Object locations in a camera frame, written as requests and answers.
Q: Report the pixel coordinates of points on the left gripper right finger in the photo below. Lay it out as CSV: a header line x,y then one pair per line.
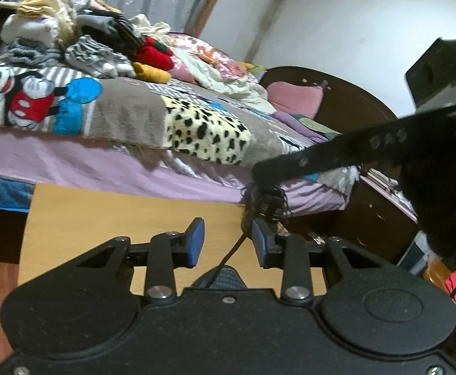
x,y
289,253

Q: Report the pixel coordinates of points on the folded grey striped clothes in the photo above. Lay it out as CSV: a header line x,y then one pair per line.
x,y
98,60

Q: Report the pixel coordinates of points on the folded purple blanket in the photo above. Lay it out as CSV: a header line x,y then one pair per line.
x,y
307,127

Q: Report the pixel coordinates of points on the dark wooden headboard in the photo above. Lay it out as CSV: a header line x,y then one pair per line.
x,y
345,107

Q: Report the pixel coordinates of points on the black sneaker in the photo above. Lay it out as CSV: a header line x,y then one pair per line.
x,y
269,203
227,279

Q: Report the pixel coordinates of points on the folded red clothes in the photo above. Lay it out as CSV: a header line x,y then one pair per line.
x,y
155,54

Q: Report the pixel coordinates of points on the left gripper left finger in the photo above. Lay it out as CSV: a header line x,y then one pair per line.
x,y
167,252

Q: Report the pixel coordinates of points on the purple bed sheet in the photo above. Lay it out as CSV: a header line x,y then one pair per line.
x,y
28,159

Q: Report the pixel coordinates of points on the cartoon patchwork blanket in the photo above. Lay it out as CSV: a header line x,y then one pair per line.
x,y
175,117

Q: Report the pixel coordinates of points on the pink pillow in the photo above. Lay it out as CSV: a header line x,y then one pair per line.
x,y
288,98

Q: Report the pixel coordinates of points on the black speckled shoelace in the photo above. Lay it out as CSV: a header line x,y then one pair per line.
x,y
225,259

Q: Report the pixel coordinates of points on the floral cream quilt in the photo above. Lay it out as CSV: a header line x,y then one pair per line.
x,y
214,70

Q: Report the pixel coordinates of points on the dark wooden nightstand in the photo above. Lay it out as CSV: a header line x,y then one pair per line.
x,y
372,219

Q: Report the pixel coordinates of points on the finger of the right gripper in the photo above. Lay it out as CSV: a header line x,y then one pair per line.
x,y
288,167

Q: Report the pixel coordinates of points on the folded yellow garment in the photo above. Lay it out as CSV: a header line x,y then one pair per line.
x,y
151,74

